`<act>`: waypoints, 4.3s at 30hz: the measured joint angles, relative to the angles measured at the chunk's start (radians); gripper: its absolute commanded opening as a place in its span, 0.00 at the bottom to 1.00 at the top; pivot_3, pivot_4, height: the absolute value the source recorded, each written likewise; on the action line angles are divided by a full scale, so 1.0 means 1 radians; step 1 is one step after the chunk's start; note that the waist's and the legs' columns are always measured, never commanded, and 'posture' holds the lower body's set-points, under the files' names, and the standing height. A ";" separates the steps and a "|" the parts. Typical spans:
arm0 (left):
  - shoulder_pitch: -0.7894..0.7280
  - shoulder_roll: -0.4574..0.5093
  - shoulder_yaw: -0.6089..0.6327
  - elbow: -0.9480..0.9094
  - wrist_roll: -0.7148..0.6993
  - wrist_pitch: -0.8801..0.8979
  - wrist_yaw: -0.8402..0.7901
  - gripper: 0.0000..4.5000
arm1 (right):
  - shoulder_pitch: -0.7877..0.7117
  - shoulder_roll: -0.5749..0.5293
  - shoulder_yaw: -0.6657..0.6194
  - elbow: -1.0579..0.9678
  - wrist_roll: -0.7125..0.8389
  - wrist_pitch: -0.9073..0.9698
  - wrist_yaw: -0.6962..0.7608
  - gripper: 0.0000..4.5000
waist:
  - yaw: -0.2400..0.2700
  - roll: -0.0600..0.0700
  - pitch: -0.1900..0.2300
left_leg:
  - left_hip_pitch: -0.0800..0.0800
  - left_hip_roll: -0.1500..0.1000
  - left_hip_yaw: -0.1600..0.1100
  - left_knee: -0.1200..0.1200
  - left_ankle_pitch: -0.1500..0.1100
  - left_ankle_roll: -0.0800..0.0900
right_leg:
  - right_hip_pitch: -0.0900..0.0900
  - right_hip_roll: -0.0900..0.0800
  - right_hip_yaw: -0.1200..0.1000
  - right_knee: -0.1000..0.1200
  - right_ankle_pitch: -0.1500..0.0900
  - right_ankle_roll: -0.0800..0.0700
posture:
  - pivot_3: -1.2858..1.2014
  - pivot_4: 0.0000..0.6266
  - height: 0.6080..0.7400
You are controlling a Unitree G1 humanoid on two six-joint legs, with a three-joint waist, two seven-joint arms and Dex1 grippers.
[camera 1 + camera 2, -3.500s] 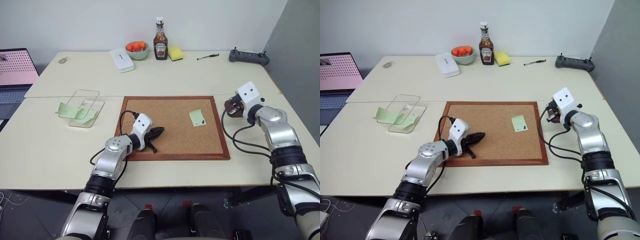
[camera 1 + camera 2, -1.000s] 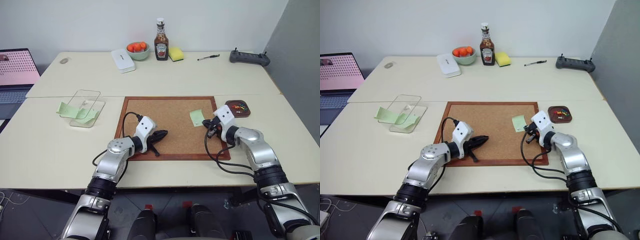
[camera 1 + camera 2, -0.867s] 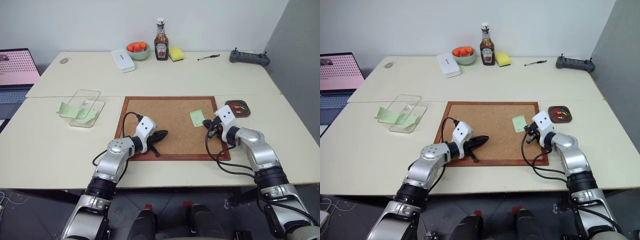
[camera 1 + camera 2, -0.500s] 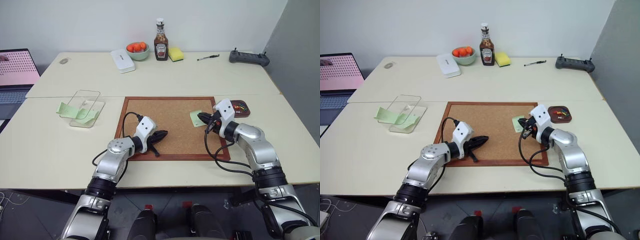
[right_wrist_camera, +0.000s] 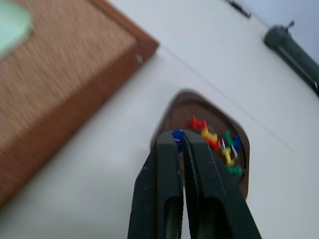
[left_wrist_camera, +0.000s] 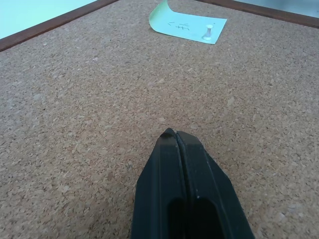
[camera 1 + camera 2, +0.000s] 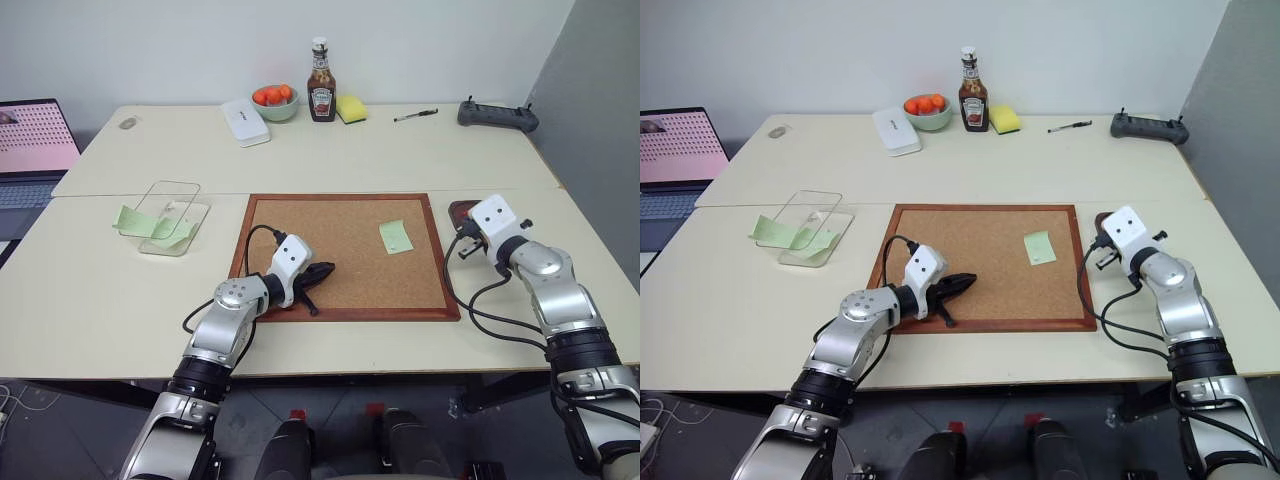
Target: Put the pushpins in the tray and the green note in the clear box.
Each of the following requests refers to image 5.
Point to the yellow pushpin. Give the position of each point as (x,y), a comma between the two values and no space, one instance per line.
(228,156)
(208,135)

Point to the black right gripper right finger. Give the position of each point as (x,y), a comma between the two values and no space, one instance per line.
(211,179)

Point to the red pushpin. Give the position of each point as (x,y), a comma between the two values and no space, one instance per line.
(198,122)
(215,144)

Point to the dark round table leg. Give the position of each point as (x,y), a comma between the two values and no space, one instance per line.
(294,51)

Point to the green pushpin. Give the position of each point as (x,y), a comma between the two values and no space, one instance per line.
(235,170)
(227,139)

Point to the wood framed cork board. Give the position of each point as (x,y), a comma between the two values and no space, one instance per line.
(57,82)

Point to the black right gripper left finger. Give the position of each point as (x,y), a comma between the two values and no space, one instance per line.
(154,184)

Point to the dark brown wooden tray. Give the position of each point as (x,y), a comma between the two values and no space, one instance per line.
(224,117)

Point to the blue pushpin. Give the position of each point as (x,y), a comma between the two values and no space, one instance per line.
(177,135)
(236,144)

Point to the green sticky note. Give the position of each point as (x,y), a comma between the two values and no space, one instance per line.
(12,22)

